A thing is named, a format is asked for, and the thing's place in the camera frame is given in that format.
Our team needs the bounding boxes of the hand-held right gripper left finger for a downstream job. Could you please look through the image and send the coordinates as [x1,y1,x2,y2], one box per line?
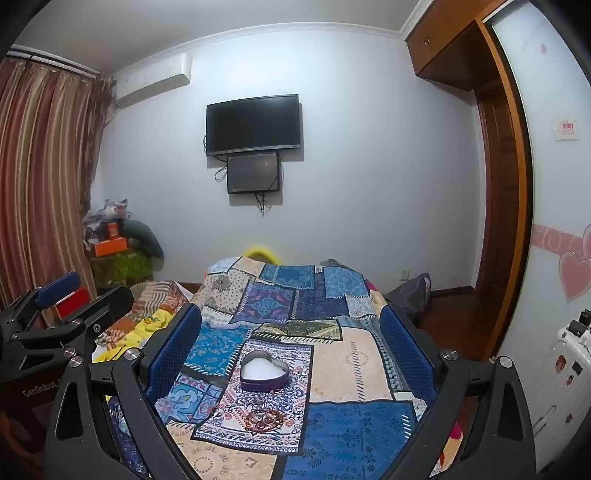
[44,302,203,480]

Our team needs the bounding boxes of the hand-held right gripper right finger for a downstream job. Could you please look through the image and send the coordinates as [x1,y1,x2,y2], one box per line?
[379,305,537,480]

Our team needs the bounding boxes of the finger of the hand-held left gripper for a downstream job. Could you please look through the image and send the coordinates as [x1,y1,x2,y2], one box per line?
[0,271,80,328]
[9,285,134,354]

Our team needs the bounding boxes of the purple heart-shaped tin box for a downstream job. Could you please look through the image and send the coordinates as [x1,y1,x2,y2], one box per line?
[239,350,291,393]

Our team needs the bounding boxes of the red beaded bracelet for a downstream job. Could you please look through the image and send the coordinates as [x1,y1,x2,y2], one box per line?
[247,408,284,430]

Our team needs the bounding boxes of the red box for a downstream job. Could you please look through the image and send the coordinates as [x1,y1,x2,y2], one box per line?
[55,287,89,319]

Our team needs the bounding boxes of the yellow cloth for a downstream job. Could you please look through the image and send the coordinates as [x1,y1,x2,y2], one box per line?
[92,307,174,365]

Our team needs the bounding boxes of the green cloth covered stand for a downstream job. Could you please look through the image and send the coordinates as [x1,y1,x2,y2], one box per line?
[90,251,153,289]

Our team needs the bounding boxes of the patchwork blanket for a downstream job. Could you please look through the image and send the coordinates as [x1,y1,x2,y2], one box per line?
[92,256,462,480]

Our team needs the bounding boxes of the orange red cloth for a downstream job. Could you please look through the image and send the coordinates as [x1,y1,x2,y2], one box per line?
[0,406,61,480]

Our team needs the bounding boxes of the orange patterned bedsheet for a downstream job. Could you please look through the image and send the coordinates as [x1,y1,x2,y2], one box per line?
[95,279,204,352]

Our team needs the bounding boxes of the long orange box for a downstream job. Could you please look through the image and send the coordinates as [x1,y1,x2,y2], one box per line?
[92,236,129,257]

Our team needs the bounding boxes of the dark bag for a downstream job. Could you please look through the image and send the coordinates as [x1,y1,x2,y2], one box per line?
[383,272,432,324]

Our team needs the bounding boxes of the dark green jacket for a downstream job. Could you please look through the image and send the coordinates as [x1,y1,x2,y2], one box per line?
[122,220,164,259]

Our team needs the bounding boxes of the striped red curtain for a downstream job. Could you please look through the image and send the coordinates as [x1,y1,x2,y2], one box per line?
[0,58,114,315]

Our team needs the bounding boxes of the yellow plastic hoop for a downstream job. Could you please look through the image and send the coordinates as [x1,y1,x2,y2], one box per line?
[243,246,280,263]

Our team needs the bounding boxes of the white suitcase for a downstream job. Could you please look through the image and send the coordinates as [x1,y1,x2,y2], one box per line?
[531,318,591,448]

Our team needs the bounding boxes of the wooden wardrobe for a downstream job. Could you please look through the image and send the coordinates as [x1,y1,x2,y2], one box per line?
[473,18,534,361]

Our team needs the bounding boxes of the small black object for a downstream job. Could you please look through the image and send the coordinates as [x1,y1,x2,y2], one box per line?
[567,310,591,337]

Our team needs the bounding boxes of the white air conditioner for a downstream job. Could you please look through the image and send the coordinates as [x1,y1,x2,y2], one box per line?
[115,52,191,101]

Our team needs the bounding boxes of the white sliding door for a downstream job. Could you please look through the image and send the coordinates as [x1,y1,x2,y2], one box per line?
[489,0,591,462]

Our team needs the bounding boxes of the wooden overhead cabinet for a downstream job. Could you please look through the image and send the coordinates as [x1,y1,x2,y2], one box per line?
[405,0,481,93]

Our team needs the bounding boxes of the small black wall monitor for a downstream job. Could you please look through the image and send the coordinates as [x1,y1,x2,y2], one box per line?
[226,152,281,195]

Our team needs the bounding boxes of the curtain rail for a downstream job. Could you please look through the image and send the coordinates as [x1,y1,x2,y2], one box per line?
[7,44,114,84]

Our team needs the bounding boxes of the black wall television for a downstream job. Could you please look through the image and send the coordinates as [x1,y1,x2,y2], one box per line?
[206,94,302,157]

